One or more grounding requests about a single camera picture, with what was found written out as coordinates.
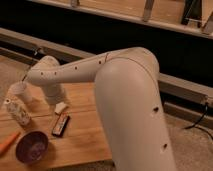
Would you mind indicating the purple bowl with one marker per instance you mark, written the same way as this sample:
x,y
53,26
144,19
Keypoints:
x,y
31,147

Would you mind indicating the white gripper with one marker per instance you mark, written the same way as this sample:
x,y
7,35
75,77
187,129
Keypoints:
x,y
54,94

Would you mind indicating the orange carrot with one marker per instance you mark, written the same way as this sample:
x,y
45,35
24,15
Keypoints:
x,y
7,142

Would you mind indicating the black chalkboard eraser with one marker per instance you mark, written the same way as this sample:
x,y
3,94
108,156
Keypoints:
x,y
60,125

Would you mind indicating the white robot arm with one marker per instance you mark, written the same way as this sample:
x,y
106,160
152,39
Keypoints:
x,y
127,99

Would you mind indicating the white sponge block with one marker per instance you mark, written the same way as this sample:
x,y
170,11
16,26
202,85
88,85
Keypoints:
x,y
60,107

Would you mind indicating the white plastic cup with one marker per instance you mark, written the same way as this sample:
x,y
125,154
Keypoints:
x,y
21,91

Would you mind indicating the white patterned bottle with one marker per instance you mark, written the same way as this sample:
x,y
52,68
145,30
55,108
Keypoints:
x,y
17,112

